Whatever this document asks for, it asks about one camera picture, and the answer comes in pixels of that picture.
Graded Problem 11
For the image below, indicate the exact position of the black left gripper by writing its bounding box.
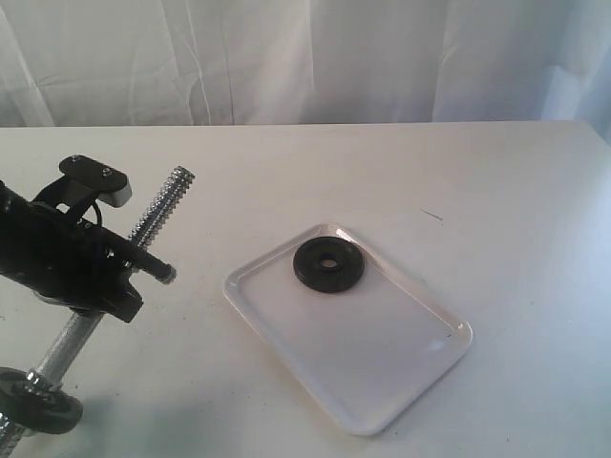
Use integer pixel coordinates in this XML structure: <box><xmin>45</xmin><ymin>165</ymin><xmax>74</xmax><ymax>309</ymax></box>
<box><xmin>1</xmin><ymin>185</ymin><xmax>177</xmax><ymax>323</ymax></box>

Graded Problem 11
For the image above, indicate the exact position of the chrome dumbbell bar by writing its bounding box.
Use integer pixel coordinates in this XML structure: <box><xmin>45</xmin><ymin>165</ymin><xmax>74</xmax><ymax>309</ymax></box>
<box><xmin>1</xmin><ymin>166</ymin><xmax>195</xmax><ymax>457</ymax></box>

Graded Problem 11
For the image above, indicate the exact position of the white plastic tray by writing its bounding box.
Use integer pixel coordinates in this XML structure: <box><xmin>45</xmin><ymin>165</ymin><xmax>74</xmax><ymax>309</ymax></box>
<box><xmin>223</xmin><ymin>223</ymin><xmax>474</xmax><ymax>436</ymax></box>

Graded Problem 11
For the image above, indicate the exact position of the white backdrop curtain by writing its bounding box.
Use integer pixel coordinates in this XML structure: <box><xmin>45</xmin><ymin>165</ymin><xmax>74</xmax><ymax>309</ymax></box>
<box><xmin>1</xmin><ymin>1</ymin><xmax>610</xmax><ymax>135</ymax></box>

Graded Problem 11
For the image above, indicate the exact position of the black weight plate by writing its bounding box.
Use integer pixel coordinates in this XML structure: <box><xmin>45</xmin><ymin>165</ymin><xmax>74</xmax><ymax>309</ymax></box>
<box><xmin>1</xmin><ymin>367</ymin><xmax>83</xmax><ymax>434</ymax></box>
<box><xmin>292</xmin><ymin>236</ymin><xmax>366</xmax><ymax>294</ymax></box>

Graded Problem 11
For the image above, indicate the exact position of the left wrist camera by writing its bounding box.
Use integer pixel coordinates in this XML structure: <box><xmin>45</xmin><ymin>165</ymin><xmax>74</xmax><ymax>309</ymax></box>
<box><xmin>58</xmin><ymin>155</ymin><xmax>132</xmax><ymax>208</ymax></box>

